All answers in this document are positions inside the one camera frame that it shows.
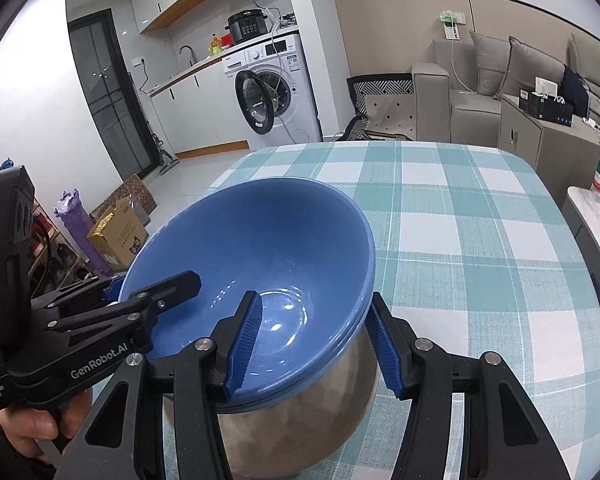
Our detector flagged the blue bowl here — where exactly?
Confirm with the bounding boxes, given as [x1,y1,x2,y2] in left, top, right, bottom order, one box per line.
[119,177,375,402]
[218,326,377,415]

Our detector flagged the cream plate small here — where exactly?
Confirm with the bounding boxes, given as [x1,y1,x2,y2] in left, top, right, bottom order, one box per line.
[219,328,378,479]

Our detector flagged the kitchen faucet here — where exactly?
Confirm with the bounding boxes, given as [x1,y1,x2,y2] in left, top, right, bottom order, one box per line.
[178,44,197,66]

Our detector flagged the person left hand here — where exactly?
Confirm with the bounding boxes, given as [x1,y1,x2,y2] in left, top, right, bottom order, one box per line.
[0,388,93,464]

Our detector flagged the cardboard box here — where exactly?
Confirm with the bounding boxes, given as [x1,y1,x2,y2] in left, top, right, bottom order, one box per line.
[87,197,148,271]

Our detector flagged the purple bag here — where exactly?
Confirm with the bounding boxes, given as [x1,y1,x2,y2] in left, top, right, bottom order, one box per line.
[54,188,114,276]

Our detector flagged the white base cabinets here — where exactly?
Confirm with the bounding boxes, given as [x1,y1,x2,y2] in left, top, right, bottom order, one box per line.
[151,63,248,155]

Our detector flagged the green checked tablecloth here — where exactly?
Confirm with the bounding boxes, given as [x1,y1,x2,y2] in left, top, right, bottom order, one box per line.
[152,141,600,479]

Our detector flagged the white washing machine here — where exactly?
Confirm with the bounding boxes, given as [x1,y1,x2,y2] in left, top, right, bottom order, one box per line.
[222,32,323,151]

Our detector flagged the yellow oil bottle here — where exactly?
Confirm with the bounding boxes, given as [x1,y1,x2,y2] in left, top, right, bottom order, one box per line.
[209,34,222,56]

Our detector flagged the black pressure cooker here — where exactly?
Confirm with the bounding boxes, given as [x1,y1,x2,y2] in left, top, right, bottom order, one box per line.
[226,9,268,44]

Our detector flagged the grey side cabinet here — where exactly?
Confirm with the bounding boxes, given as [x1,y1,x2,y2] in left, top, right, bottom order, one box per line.
[498,96,600,207]

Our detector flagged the patterned floor mat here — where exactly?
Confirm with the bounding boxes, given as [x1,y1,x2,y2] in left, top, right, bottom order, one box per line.
[338,73,416,141]

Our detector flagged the black organizer box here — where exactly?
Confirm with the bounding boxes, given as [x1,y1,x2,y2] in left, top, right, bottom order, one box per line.
[518,89,573,127]

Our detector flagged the grey sofa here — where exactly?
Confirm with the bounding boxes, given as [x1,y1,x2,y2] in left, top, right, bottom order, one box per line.
[412,37,600,148]

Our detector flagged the grey cushion right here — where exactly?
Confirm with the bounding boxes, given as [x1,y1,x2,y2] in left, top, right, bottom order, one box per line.
[495,36,566,99]

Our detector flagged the grey cushion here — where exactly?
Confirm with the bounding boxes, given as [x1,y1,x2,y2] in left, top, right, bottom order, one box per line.
[471,32,509,98]
[495,36,566,99]

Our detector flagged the grey cushion left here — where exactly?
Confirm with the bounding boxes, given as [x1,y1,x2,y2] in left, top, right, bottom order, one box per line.
[471,32,509,98]

